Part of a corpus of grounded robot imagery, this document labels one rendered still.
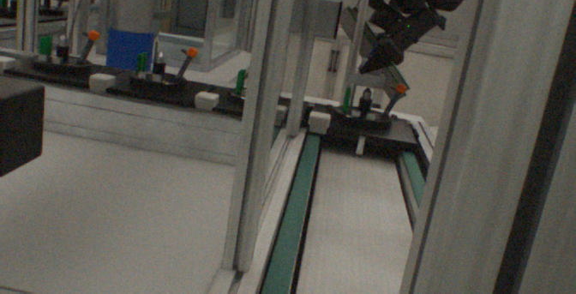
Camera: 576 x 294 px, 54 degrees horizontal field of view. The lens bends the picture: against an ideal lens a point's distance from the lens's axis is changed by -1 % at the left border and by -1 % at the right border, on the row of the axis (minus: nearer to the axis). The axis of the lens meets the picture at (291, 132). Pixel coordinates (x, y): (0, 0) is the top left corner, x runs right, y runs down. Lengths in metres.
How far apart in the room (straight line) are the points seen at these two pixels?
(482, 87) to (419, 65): 5.25
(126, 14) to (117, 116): 0.76
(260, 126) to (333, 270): 0.26
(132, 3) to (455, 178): 1.81
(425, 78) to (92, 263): 4.86
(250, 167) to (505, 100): 0.40
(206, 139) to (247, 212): 0.65
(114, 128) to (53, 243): 0.48
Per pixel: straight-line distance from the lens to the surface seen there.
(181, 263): 0.83
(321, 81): 5.47
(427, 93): 5.51
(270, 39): 0.56
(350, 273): 0.75
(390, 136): 1.26
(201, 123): 1.23
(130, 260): 0.83
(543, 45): 0.22
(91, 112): 1.31
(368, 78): 1.31
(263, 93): 0.56
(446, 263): 0.24
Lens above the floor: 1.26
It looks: 15 degrees down
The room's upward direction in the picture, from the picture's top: 9 degrees clockwise
